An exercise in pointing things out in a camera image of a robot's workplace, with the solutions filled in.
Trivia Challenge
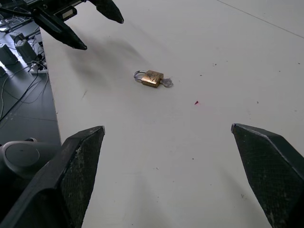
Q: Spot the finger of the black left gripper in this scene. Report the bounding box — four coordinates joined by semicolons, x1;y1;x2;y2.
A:
91;0;124;24
33;10;88;50

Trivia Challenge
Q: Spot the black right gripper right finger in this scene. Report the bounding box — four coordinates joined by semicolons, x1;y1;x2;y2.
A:
230;123;304;228

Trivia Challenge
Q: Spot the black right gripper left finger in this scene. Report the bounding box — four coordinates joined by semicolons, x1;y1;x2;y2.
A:
0;125;106;228

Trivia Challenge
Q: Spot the grey box device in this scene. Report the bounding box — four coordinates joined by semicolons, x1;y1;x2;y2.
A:
0;44;19;65
15;39;37;60

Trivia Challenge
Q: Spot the white power strip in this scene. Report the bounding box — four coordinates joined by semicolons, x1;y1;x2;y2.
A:
28;61;48;75

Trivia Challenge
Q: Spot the silver robot body joint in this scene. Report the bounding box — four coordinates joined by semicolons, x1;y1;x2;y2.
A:
0;138;63;182

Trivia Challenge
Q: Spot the brass padlock with steel shackle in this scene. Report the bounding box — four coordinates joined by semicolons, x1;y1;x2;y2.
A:
133;69;164;88

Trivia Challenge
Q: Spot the black floor cable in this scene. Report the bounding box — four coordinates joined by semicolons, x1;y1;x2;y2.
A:
0;68;49;119

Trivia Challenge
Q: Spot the white floor cable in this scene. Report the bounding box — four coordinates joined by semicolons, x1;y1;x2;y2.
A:
0;64;34;119

